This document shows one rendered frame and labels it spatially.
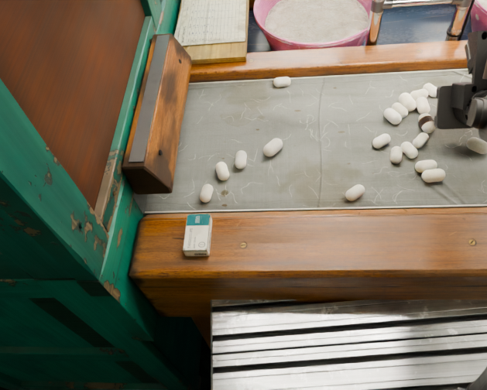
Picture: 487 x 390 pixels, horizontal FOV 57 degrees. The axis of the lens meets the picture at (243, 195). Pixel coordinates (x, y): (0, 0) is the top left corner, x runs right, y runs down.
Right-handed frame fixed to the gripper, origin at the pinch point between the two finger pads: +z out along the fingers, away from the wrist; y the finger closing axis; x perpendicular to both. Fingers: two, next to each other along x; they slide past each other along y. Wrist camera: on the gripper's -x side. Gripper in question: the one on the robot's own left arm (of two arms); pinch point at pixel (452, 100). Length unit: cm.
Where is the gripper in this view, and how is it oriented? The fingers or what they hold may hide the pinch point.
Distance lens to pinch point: 85.6
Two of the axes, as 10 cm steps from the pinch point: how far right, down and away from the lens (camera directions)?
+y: -9.9, 0.3, 1.1
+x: 0.6, 9.6, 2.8
